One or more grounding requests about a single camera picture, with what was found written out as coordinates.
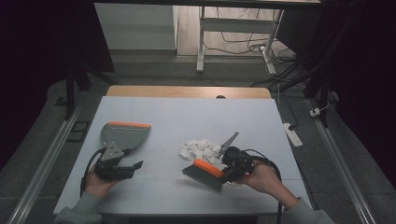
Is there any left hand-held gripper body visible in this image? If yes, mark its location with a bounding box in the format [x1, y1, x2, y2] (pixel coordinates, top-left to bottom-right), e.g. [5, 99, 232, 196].
[93, 142, 125, 182]

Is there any wooden table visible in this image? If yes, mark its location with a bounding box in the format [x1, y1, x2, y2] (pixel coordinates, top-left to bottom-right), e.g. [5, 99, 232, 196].
[106, 85, 273, 100]

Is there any orange brush with grey bristles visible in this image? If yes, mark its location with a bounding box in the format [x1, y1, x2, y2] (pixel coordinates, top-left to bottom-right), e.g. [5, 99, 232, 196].
[181, 158, 226, 193]

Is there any grey dustpan with orange edge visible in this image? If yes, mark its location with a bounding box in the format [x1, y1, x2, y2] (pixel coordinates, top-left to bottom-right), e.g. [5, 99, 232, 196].
[100, 120, 152, 157]

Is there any person's left hand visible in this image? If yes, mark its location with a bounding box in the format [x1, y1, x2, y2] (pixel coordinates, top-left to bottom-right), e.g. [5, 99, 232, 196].
[84, 163, 123, 200]

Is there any group of white tissues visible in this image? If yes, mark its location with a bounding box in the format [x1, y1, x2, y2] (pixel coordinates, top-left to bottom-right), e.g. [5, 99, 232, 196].
[179, 137, 223, 164]

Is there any right hand-held gripper black cable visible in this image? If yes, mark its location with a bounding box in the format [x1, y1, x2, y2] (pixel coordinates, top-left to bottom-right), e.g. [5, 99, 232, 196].
[242, 148, 284, 224]

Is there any aluminium floor rail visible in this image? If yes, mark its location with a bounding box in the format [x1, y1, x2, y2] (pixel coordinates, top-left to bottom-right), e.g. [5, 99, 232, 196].
[7, 101, 84, 224]
[305, 98, 378, 224]

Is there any tangle of black floor cables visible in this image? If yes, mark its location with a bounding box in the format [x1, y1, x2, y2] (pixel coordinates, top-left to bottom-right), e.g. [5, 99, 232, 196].
[204, 7, 302, 89]

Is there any white metal desk frame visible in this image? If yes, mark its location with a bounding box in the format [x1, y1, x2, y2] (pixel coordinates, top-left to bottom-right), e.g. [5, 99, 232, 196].
[195, 6, 285, 76]

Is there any person's right hand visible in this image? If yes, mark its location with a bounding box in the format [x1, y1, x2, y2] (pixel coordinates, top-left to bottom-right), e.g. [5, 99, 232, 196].
[237, 161, 284, 197]

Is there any left hand-held gripper black cable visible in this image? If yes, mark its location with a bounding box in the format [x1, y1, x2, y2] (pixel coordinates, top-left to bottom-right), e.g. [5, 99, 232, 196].
[79, 147, 107, 198]

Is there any white power strip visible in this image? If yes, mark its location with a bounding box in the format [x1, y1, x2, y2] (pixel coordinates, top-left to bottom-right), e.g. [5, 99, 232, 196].
[282, 122, 304, 148]

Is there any white cabinet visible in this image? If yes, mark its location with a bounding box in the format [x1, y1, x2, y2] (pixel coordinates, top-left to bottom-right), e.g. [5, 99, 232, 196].
[93, 2, 179, 51]

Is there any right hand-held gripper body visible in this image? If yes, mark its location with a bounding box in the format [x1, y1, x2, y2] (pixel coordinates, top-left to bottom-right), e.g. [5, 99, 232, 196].
[217, 131, 255, 185]

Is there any hand-held gripper black cable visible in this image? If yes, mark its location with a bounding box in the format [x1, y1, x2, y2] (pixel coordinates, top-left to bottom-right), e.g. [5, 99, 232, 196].
[242, 148, 284, 224]
[79, 147, 107, 198]

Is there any dark metal stand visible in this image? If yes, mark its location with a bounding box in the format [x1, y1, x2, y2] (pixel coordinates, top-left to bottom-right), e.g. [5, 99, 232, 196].
[55, 60, 110, 121]
[303, 18, 353, 129]

